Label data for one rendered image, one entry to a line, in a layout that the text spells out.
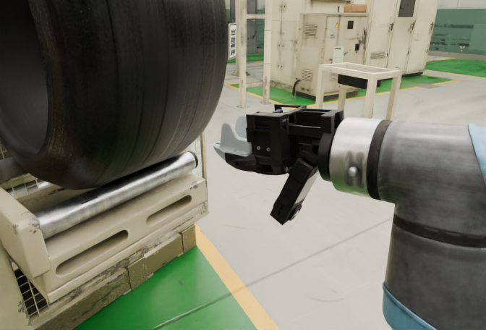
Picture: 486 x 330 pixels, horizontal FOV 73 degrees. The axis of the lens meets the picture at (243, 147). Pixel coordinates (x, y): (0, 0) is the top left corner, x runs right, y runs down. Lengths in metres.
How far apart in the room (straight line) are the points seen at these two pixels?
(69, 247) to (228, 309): 1.10
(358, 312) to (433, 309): 1.32
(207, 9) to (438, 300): 0.46
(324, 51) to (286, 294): 3.85
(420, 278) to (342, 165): 0.13
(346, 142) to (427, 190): 0.09
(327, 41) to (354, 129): 4.63
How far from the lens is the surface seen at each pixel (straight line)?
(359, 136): 0.37
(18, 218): 0.56
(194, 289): 1.71
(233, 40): 0.61
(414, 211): 0.35
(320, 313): 1.64
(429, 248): 0.35
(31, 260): 0.57
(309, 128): 0.40
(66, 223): 0.61
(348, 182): 0.37
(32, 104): 0.94
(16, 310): 0.76
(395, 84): 2.98
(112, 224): 0.64
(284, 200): 0.45
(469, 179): 0.34
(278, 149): 0.41
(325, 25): 4.94
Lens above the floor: 1.21
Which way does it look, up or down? 22 degrees down
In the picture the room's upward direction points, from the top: straight up
